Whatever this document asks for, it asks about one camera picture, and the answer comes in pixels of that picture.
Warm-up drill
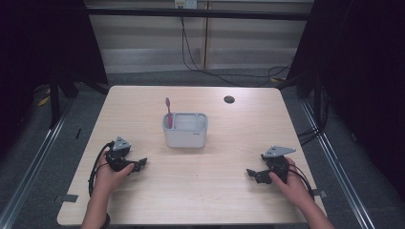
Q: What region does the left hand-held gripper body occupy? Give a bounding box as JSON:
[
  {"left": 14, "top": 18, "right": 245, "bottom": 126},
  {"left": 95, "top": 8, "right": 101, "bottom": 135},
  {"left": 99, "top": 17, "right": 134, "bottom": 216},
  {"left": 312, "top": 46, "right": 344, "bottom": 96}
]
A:
[{"left": 105, "top": 135, "right": 135, "bottom": 173}]

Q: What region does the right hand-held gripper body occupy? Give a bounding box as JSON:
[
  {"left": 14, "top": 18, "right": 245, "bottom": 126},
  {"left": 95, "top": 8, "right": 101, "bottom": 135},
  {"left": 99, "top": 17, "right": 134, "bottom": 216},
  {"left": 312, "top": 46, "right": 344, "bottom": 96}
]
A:
[{"left": 260, "top": 145, "right": 297, "bottom": 184}]

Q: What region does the grey toothbrush holder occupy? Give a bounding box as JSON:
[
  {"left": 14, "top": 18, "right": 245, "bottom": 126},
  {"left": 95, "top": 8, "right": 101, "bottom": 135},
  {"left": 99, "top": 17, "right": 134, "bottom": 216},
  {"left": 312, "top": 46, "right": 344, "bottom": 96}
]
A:
[{"left": 161, "top": 112, "right": 209, "bottom": 149}]

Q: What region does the pink toothbrush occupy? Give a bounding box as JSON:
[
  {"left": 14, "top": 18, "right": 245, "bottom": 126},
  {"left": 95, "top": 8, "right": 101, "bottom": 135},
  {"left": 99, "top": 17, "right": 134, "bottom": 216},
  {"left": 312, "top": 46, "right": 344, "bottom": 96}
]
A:
[{"left": 164, "top": 96, "right": 175, "bottom": 130}]

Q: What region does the person's right hand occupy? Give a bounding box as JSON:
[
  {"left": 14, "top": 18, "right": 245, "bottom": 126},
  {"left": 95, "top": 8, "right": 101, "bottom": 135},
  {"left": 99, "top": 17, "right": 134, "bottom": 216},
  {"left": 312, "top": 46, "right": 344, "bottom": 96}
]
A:
[{"left": 268, "top": 156, "right": 315, "bottom": 210}]

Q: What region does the person's left hand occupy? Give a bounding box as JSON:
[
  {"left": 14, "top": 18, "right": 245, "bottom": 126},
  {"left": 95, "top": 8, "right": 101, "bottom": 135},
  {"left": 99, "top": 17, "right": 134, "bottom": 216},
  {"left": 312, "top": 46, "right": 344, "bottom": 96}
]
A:
[{"left": 95, "top": 157, "right": 136, "bottom": 195}]

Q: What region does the grey tape piece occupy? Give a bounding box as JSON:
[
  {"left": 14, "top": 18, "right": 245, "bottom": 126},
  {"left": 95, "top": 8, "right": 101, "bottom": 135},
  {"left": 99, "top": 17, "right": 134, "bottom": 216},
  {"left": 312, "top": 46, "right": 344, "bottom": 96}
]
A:
[
  {"left": 311, "top": 188, "right": 329, "bottom": 199},
  {"left": 53, "top": 193, "right": 79, "bottom": 204}
]

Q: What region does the black metal stand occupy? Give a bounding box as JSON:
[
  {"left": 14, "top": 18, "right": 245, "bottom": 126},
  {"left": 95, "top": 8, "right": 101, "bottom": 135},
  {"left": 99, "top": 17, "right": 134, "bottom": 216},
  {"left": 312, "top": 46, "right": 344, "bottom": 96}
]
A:
[{"left": 49, "top": 71, "right": 62, "bottom": 130}]

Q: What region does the yellow floor object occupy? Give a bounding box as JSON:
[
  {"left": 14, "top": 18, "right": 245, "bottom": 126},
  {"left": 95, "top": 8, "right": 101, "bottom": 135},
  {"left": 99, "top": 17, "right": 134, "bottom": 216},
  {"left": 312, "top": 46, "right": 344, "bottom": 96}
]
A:
[{"left": 36, "top": 94, "right": 52, "bottom": 108}]

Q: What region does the black curtain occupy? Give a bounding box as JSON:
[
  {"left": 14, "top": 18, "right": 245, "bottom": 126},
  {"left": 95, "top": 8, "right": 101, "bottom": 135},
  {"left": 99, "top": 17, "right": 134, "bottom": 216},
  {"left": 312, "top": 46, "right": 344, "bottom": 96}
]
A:
[
  {"left": 287, "top": 0, "right": 405, "bottom": 194},
  {"left": 0, "top": 0, "right": 110, "bottom": 160}
]

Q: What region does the black horizontal metal bar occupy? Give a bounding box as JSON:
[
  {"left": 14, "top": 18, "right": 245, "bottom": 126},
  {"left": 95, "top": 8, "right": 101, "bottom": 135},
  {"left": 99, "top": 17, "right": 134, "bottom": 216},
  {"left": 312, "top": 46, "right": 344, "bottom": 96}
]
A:
[{"left": 85, "top": 7, "right": 315, "bottom": 22}]

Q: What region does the right hand-held gripper black cable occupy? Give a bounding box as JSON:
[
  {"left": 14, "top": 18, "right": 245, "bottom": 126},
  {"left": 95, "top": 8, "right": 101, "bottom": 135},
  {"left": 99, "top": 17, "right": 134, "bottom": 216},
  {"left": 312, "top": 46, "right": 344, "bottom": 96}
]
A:
[{"left": 288, "top": 163, "right": 315, "bottom": 200}]

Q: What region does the hand-held gripper black cable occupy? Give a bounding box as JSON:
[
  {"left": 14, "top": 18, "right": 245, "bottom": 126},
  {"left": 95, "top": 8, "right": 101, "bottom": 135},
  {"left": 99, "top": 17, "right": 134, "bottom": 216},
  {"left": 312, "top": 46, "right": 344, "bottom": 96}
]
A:
[
  {"left": 288, "top": 163, "right": 315, "bottom": 200},
  {"left": 88, "top": 141, "right": 115, "bottom": 197}
]

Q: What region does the left hand-held gripper black cable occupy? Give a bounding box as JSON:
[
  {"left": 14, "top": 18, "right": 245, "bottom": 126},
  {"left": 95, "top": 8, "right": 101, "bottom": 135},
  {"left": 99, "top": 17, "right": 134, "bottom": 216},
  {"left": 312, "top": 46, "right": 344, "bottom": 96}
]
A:
[{"left": 88, "top": 141, "right": 115, "bottom": 197}]

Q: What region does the black floor cable bundle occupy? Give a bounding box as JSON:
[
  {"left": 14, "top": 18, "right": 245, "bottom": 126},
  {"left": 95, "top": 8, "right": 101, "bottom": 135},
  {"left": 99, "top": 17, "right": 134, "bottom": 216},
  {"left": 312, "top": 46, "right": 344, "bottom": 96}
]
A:
[{"left": 296, "top": 85, "right": 330, "bottom": 147}]

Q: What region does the aluminium floor rail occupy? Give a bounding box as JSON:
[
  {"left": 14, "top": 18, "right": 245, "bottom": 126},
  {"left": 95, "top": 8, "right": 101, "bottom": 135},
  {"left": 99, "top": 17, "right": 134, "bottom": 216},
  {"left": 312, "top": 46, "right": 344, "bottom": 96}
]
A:
[
  {"left": 0, "top": 97, "right": 76, "bottom": 229},
  {"left": 300, "top": 97, "right": 377, "bottom": 229}
]

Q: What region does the black wall cable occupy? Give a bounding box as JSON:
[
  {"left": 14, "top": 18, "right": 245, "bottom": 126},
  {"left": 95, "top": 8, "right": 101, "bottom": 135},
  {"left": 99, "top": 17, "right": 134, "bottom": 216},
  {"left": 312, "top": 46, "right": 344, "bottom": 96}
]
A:
[{"left": 180, "top": 16, "right": 293, "bottom": 88}]

